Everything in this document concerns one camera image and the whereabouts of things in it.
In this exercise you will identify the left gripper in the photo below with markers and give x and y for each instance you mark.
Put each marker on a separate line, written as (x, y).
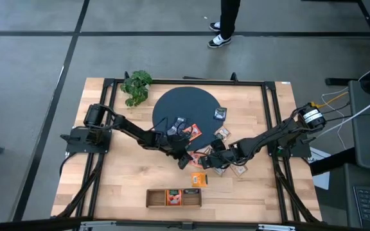
(177, 149)

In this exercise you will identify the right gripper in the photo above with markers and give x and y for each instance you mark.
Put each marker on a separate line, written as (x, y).
(225, 158)

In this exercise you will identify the peach passion fruit tea packet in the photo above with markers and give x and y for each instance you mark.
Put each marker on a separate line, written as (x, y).
(196, 160)
(195, 131)
(174, 197)

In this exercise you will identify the vanilla tea packet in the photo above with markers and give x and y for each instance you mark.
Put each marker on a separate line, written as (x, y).
(208, 150)
(239, 170)
(223, 133)
(219, 172)

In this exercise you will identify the plain orange tea packet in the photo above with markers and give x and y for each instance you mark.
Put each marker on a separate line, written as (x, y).
(199, 179)

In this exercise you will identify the black tea box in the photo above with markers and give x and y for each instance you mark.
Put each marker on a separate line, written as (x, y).
(192, 191)

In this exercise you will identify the wooden tea organiser box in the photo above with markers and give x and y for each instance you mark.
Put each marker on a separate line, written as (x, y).
(155, 198)

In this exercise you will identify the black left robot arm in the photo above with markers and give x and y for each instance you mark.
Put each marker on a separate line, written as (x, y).
(130, 130)

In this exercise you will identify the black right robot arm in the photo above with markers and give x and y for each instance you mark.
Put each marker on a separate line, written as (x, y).
(268, 138)

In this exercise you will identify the round dark blue woven placemat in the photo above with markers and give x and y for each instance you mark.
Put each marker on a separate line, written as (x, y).
(191, 102)

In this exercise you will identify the green potted plant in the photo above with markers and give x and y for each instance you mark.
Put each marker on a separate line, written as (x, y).
(137, 86)

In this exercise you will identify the white paper sheet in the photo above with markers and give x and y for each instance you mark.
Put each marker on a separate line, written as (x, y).
(321, 179)

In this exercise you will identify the black desk leg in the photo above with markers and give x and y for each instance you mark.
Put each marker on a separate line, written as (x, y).
(332, 162)

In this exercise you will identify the dark grey desk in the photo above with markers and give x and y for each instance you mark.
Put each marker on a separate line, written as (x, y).
(342, 192)

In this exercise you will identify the person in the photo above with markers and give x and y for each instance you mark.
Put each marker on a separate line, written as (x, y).
(228, 19)

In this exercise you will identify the black desk foot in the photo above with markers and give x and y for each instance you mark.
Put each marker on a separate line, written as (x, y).
(339, 81)

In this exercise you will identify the black table beam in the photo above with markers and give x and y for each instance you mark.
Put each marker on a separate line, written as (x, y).
(27, 224)

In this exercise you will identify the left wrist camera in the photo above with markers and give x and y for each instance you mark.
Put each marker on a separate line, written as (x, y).
(176, 125)

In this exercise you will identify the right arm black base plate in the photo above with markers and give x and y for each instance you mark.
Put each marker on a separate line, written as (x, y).
(300, 151)

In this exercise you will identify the silver aluminium rail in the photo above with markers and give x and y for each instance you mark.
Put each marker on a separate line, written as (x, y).
(98, 225)
(276, 227)

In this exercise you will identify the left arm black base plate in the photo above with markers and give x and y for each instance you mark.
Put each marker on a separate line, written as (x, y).
(75, 146)

